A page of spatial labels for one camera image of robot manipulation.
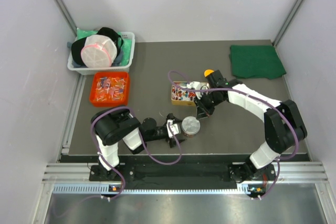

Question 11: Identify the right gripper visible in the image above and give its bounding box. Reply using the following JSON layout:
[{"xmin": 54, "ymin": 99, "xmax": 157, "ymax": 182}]
[{"xmin": 193, "ymin": 92, "xmax": 224, "ymax": 120}]

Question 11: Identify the white round lid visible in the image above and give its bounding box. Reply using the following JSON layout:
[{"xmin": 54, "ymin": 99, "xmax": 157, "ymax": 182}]
[{"xmin": 181, "ymin": 116, "xmax": 201, "ymax": 135}]

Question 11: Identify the clear plastic cup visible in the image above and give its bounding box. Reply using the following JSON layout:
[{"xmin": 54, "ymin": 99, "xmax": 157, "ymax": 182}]
[{"xmin": 182, "ymin": 130, "xmax": 200, "ymax": 138}]

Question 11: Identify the tan candy box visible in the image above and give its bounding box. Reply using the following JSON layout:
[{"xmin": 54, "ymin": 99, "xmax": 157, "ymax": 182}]
[{"xmin": 171, "ymin": 81, "xmax": 205, "ymax": 106}]

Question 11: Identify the yellow plastic scoop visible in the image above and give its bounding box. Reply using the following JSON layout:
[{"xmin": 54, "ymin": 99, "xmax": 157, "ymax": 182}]
[{"xmin": 204, "ymin": 69, "xmax": 214, "ymax": 77}]

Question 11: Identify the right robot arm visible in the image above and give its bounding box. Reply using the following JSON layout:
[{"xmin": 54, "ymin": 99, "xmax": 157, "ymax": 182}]
[{"xmin": 194, "ymin": 70, "xmax": 308, "ymax": 183}]

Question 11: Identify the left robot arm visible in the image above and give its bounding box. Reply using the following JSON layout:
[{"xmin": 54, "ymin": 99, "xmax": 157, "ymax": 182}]
[{"xmin": 89, "ymin": 106, "xmax": 186, "ymax": 182}]

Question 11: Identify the dark green folded cloth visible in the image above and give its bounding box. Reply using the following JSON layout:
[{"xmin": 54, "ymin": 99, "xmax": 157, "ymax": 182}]
[{"xmin": 229, "ymin": 45, "xmax": 286, "ymax": 80}]

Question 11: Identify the orange candy tray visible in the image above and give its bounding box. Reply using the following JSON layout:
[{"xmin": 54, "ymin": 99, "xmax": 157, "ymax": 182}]
[{"xmin": 89, "ymin": 71, "xmax": 130, "ymax": 107}]

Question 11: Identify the white plastic basket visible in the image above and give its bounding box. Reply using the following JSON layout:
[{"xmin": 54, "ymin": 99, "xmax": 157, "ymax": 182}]
[{"xmin": 67, "ymin": 27, "xmax": 135, "ymax": 76}]

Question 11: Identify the green patterned cloth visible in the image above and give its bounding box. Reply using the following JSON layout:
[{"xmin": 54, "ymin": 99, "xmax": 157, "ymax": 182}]
[{"xmin": 76, "ymin": 26, "xmax": 133, "ymax": 65}]

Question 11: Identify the white mesh laundry bag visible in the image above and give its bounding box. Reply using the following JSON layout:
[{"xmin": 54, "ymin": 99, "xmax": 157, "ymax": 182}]
[{"xmin": 80, "ymin": 35, "xmax": 118, "ymax": 68}]

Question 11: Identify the black cap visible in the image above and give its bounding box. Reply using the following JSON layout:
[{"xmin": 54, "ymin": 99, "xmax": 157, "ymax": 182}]
[{"xmin": 71, "ymin": 26, "xmax": 124, "ymax": 65}]

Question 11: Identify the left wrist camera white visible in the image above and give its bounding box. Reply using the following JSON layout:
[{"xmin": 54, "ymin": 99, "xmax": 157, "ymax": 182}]
[{"xmin": 166, "ymin": 120, "xmax": 181, "ymax": 138}]

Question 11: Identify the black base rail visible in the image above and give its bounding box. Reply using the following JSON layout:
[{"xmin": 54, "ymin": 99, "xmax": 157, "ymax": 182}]
[{"xmin": 59, "ymin": 153, "xmax": 283, "ymax": 189}]

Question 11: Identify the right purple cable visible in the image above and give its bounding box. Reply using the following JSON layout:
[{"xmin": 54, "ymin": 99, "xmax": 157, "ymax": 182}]
[{"xmin": 167, "ymin": 70, "xmax": 300, "ymax": 201}]

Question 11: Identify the purple cable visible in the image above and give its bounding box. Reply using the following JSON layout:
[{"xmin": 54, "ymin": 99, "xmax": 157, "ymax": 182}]
[
  {"xmin": 90, "ymin": 106, "xmax": 183, "ymax": 201},
  {"xmin": 167, "ymin": 70, "xmax": 300, "ymax": 201}
]

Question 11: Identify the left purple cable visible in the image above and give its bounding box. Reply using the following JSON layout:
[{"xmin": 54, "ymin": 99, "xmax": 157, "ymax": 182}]
[{"xmin": 90, "ymin": 106, "xmax": 183, "ymax": 201}]

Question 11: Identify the white cable duct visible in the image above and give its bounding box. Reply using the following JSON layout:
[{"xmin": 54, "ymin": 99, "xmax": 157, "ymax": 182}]
[{"xmin": 52, "ymin": 184, "xmax": 251, "ymax": 195}]

